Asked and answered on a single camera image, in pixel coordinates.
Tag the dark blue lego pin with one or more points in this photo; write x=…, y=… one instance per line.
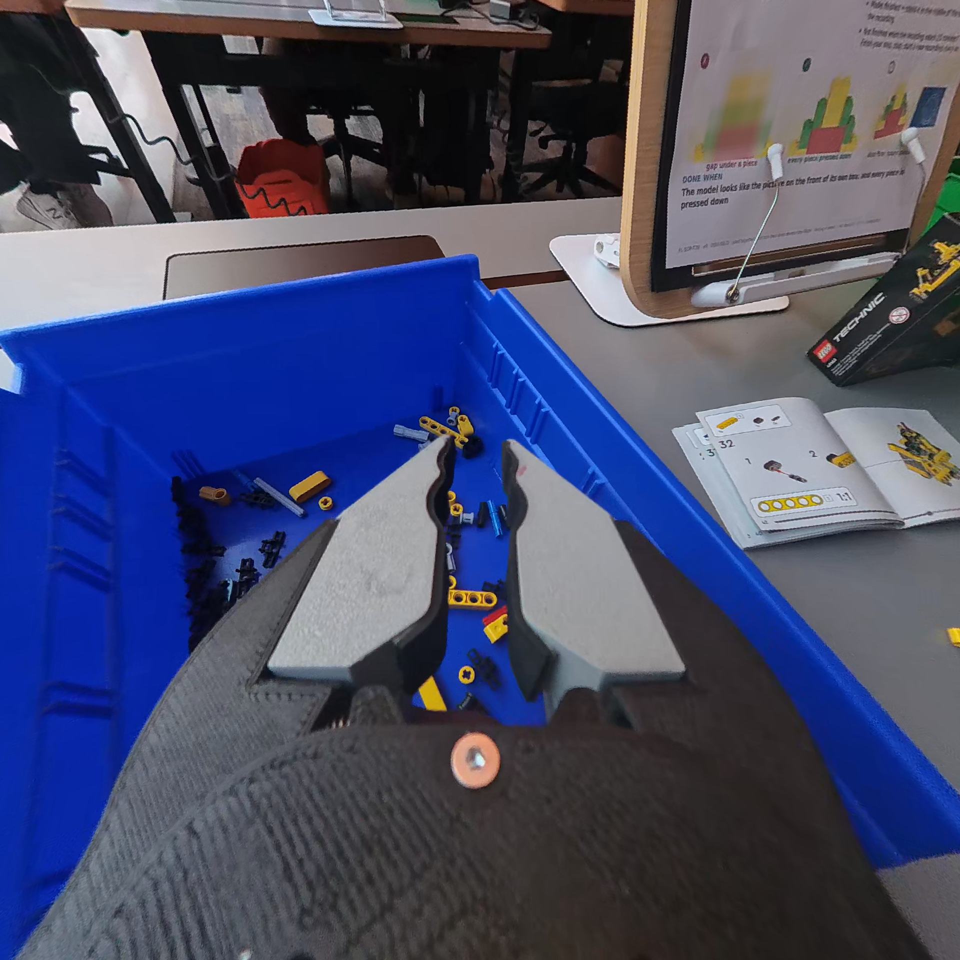
x=244, y=480

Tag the yellow five-hole lego beam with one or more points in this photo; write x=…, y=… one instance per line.
x=439, y=430

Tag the white display stand base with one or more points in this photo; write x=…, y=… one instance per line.
x=600, y=285

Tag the long yellow lego beam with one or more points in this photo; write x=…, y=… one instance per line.
x=471, y=597

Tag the yellow angled lego beam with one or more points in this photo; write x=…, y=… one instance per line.
x=431, y=694

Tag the black office chair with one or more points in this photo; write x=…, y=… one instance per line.
x=570, y=127

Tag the clear acrylic stand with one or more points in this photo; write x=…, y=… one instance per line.
x=352, y=11

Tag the orange lego pin connector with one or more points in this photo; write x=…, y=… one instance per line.
x=215, y=493

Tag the grey angled lego connector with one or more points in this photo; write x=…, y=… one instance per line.
x=448, y=556

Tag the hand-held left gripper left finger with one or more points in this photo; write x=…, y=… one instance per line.
x=367, y=577

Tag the wooden desk with black legs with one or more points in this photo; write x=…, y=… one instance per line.
x=225, y=19

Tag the black lego set box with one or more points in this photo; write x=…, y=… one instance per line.
x=892, y=322

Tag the long grey lego axle connector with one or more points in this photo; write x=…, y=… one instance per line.
x=409, y=431

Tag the printed instruction sheet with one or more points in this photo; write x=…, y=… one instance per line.
x=810, y=217

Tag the long blue lego pin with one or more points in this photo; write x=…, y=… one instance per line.
x=493, y=517

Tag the yellow and red lego connector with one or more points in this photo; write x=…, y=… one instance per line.
x=495, y=626

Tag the scattered black lego pins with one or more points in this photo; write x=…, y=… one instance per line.
x=195, y=525

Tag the yellow lego panel piece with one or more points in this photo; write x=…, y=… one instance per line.
x=465, y=425

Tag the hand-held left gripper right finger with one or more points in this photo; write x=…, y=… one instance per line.
x=585, y=592

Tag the grey lego axle rod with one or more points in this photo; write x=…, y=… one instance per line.
x=279, y=496

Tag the lego instruction booklet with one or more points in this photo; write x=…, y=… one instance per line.
x=817, y=465

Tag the blue plastic bin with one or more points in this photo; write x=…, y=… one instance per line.
x=300, y=360

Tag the wood framed display screen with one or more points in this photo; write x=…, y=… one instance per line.
x=641, y=150

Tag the green object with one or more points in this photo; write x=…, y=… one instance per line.
x=949, y=187

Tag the orange plastic basket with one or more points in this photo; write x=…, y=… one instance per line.
x=283, y=180

